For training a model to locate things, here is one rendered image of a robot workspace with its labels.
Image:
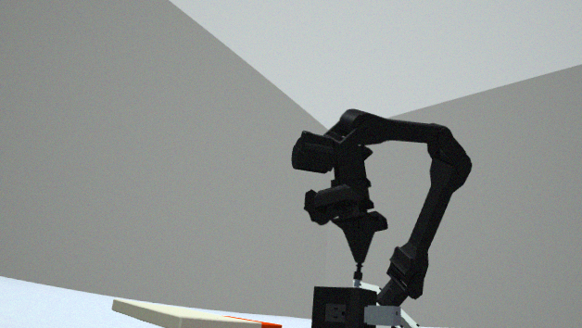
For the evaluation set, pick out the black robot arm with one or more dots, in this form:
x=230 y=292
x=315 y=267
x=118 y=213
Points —
x=449 y=170

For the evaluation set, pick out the orange flat bar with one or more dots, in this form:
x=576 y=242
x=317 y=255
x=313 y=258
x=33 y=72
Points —
x=265 y=324

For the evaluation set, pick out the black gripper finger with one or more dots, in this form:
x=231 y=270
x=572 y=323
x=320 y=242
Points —
x=371 y=231
x=355 y=228

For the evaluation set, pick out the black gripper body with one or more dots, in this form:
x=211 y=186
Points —
x=349 y=195

